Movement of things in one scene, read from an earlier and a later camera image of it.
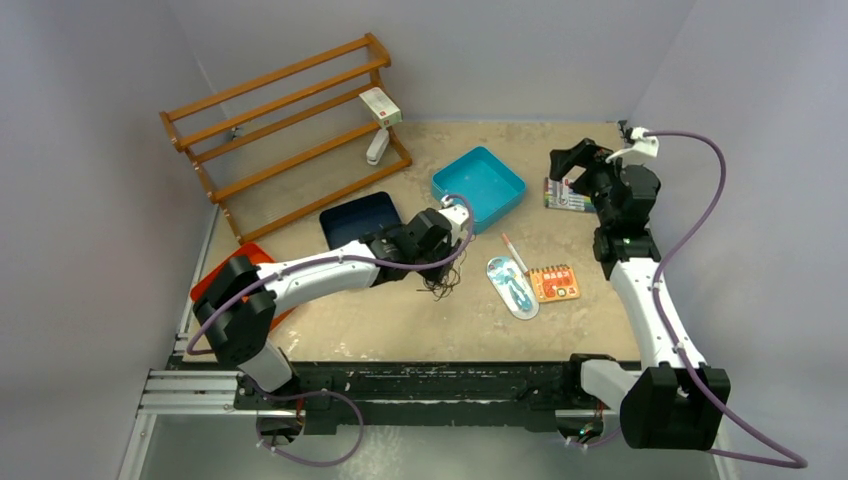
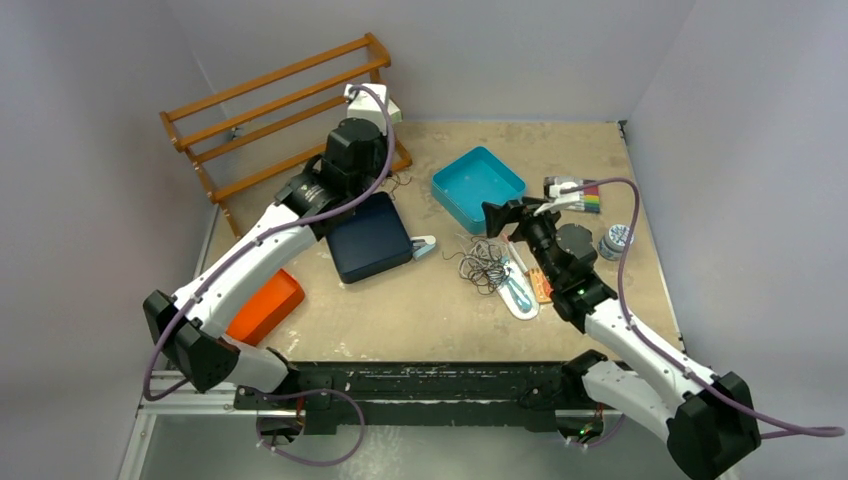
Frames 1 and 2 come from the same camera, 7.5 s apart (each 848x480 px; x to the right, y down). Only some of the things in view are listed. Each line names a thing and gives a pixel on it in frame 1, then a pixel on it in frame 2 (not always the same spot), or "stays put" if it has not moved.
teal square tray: (489, 186) stays put
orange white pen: (515, 254) stays put
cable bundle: (450, 278) -> (484, 262)
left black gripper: (435, 273) -> (385, 153)
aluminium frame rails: (183, 389) stays put
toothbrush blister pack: (513, 286) stays put
